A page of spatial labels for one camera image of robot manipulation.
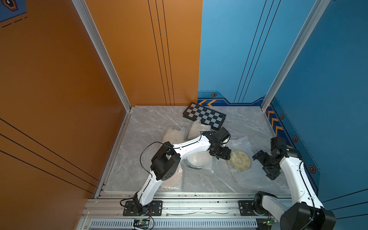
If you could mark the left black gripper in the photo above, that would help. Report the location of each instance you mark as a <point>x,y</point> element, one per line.
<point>226,155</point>

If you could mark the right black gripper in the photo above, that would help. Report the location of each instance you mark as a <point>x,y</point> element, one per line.
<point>270,172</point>

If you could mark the bubble wrap of yellow plate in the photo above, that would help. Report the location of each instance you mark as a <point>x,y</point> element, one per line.
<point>254,179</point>

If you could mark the yellow dinner plate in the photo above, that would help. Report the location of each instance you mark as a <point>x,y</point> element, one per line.
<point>240,160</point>

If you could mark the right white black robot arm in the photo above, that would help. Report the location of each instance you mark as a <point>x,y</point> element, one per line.
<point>307,211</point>

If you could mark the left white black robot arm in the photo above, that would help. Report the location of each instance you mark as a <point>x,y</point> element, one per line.
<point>168,157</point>

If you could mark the bubble wrapped white blue plate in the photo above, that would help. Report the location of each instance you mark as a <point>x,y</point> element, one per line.
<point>201,160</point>

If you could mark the bubble wrapped pink plate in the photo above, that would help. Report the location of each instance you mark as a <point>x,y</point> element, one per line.
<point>175,183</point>

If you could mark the black white checkerboard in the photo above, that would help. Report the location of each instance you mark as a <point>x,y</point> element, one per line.
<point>205,116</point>

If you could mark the right green circuit board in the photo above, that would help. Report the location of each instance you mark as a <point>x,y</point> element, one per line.
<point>265,224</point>

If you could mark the green circuit board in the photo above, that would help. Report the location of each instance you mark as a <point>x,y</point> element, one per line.
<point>265,224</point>
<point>141,224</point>

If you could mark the left green circuit board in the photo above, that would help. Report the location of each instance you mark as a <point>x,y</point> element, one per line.
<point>141,224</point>

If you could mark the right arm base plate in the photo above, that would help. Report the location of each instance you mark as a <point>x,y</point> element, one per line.
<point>248,208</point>

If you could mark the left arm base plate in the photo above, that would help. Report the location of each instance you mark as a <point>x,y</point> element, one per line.
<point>153,209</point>

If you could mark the white vented cable duct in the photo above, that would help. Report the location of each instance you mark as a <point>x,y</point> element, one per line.
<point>175,224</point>

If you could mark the aluminium front rail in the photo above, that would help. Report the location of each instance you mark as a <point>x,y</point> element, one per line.
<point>175,204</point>

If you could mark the right aluminium corner post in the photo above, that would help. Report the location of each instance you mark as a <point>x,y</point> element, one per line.
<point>309,25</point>

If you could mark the aluminium corner post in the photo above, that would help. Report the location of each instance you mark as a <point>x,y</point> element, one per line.
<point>92,30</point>
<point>309,25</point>

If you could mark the left aluminium corner post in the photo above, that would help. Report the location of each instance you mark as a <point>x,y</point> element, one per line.
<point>92,30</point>

